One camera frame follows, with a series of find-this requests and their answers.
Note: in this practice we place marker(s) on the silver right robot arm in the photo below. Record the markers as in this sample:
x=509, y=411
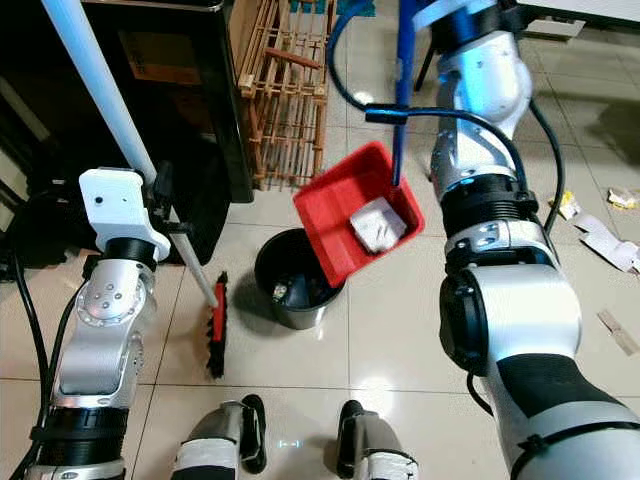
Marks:
x=530, y=320

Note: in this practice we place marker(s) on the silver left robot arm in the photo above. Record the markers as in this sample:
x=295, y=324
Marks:
x=100, y=350

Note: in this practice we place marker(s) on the black cabinet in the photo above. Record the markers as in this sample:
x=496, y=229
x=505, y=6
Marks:
x=210, y=100

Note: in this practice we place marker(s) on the wooden slatted rack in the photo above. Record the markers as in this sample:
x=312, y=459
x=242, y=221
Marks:
x=280, y=100

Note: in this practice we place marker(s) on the black waste bin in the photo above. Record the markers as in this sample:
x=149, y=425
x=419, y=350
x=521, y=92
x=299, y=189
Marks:
x=295, y=312

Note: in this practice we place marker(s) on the crumpled white paper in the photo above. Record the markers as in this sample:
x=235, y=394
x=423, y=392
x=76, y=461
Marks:
x=378, y=225

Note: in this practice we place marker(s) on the robot left leg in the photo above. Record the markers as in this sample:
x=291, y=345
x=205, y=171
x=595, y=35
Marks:
x=220, y=450

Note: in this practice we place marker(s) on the yellow white paper scrap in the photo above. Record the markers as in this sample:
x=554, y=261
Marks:
x=567, y=205

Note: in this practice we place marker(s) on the white torn paper sheet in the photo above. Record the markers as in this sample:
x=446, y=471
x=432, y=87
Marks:
x=610, y=245

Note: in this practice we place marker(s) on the crumpled white yellow wrapper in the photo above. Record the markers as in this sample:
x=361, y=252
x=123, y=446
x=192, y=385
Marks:
x=625, y=198

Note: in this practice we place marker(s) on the beige cardboard strip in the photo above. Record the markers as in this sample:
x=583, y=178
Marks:
x=618, y=330

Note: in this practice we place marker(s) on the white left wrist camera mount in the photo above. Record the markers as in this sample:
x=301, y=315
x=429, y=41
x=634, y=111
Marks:
x=115, y=210

